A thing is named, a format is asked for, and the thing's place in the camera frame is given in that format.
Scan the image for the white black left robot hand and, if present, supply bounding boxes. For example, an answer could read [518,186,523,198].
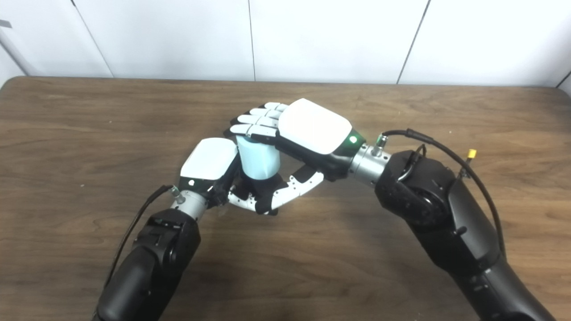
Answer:
[178,137,279,216]

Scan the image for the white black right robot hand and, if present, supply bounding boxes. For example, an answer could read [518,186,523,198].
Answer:
[223,98,366,210]

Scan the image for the light-blue hose piece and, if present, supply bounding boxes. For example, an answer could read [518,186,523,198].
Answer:
[236,135,281,180]

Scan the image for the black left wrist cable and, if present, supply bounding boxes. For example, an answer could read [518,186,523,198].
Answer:
[103,185,186,290]

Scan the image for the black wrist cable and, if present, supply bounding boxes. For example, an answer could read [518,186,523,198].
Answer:
[103,185,186,290]
[372,129,507,257]

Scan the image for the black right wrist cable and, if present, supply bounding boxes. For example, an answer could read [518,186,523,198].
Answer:
[372,129,507,257]

